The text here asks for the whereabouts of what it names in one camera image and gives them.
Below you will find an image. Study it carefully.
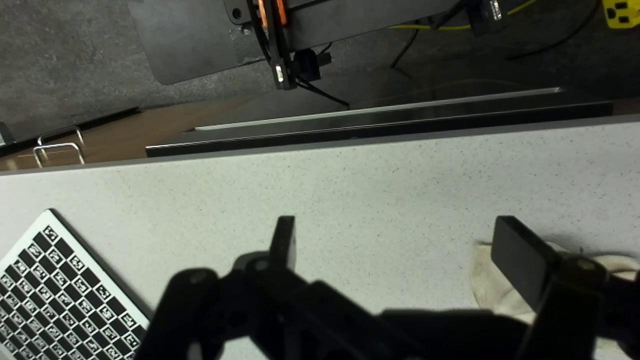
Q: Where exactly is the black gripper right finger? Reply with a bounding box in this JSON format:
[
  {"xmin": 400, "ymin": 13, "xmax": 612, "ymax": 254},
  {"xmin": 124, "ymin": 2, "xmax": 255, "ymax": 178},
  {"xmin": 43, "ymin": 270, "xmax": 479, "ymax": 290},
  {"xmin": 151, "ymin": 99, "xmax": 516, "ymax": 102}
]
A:
[{"xmin": 490, "ymin": 217, "xmax": 563, "ymax": 311}]

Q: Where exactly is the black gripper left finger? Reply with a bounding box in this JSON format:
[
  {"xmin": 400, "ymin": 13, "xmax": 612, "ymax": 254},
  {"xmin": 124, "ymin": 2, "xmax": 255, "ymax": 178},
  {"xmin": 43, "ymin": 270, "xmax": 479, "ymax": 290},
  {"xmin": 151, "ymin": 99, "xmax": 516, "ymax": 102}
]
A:
[{"xmin": 269, "ymin": 217, "xmax": 297, "ymax": 269}]

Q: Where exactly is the yellow power strip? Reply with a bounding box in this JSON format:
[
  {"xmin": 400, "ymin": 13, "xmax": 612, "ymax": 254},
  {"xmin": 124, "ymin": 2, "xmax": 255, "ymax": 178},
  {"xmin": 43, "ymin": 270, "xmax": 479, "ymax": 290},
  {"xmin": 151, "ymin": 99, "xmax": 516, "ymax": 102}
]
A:
[{"xmin": 602, "ymin": 0, "xmax": 640, "ymax": 30}]

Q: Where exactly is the black camera tripod stand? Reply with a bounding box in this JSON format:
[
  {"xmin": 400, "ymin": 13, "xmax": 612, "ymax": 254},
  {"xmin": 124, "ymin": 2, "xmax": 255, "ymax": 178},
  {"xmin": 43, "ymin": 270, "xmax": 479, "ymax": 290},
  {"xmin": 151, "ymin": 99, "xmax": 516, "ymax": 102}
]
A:
[{"xmin": 224, "ymin": 0, "xmax": 348, "ymax": 109}]

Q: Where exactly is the metal drawer handle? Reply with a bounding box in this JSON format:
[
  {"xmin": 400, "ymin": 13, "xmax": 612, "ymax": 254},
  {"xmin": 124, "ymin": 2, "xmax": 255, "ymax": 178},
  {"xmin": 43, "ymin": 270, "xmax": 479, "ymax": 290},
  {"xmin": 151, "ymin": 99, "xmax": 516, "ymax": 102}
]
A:
[{"xmin": 32, "ymin": 128, "xmax": 87, "ymax": 168}]

